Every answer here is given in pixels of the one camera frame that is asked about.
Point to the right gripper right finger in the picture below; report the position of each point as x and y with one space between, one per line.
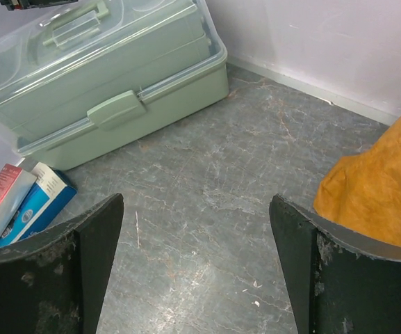
338 281

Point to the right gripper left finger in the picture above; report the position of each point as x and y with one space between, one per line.
56 280

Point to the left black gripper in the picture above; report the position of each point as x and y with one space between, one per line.
31 4

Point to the green plastic tool box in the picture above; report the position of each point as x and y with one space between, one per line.
91 76

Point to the blue white box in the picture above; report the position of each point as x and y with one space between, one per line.
49 195

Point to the yellow tote bag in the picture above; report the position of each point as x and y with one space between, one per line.
363 192

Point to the red box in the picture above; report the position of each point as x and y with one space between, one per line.
15 183

